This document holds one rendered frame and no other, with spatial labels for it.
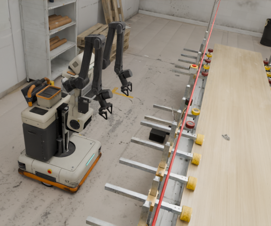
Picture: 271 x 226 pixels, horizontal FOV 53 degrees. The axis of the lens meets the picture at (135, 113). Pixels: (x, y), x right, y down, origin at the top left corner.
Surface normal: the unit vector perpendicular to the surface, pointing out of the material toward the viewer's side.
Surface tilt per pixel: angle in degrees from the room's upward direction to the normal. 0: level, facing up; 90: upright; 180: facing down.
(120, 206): 0
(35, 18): 90
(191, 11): 90
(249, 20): 90
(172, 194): 0
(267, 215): 0
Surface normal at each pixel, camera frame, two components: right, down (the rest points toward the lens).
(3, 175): 0.12, -0.83
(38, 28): -0.30, 0.48
